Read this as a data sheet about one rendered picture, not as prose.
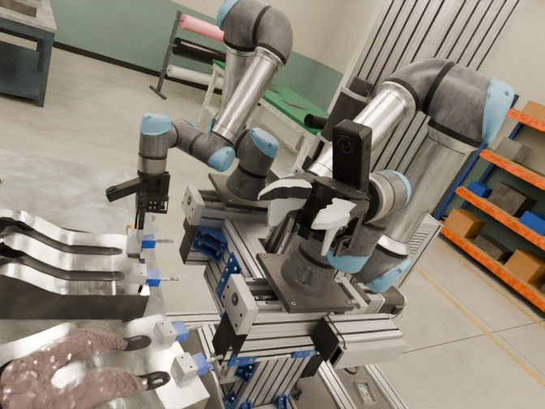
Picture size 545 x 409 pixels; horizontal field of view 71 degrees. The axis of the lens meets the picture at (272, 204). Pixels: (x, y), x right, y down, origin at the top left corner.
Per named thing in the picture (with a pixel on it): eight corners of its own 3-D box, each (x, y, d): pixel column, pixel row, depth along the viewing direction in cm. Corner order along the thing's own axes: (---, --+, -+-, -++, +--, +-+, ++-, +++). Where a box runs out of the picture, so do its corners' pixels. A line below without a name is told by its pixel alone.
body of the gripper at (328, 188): (334, 260, 48) (370, 240, 58) (358, 196, 45) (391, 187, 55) (285, 232, 52) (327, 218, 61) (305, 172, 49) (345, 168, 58)
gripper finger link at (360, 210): (358, 230, 42) (368, 210, 50) (363, 217, 41) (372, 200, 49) (319, 214, 43) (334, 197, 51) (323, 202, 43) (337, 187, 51)
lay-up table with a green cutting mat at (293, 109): (254, 131, 633) (276, 71, 593) (346, 213, 473) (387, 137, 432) (191, 118, 562) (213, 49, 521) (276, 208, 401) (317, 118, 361)
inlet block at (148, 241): (170, 244, 120) (173, 229, 118) (173, 252, 116) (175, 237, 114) (126, 244, 114) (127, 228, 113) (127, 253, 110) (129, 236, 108)
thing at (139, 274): (173, 280, 113) (179, 266, 111) (177, 292, 109) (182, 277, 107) (127, 277, 107) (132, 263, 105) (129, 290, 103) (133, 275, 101)
